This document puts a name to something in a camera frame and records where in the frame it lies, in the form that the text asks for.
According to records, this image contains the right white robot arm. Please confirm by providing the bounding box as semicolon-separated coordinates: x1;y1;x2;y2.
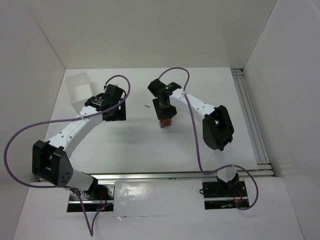
147;78;239;195

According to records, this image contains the white front cover board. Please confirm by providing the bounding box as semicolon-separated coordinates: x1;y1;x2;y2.
113;180;205;217

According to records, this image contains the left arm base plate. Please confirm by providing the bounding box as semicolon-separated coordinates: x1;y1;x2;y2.
78;183;115;203

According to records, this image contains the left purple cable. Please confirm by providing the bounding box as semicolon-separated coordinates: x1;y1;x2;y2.
3;74;132;237

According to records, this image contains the front aluminium rail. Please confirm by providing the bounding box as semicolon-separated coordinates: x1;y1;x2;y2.
93;168;275;181

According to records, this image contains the U-shaped brown wood block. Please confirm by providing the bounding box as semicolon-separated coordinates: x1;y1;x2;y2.
159;121;172;129

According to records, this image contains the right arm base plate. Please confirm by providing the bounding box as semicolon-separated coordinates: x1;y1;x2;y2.
202;181;248;199

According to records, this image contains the white perforated plastic box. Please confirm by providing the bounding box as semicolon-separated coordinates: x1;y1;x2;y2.
66;72;94;113

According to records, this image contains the purple cable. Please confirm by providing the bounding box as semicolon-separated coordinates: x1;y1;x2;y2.
3;74;132;237
158;67;260;210

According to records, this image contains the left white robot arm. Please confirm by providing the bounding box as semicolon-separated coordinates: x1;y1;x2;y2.
32;84;126;200

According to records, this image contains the aluminium rail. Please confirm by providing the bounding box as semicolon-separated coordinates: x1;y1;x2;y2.
93;168;275;181
231;68;271;165

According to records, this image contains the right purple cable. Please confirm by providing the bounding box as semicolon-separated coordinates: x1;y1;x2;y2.
158;67;260;210

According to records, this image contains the right side aluminium rail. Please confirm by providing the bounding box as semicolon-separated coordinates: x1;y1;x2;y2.
231;68;271;165

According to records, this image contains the notched brown wood block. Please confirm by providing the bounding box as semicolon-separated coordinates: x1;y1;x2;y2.
161;117;172;124

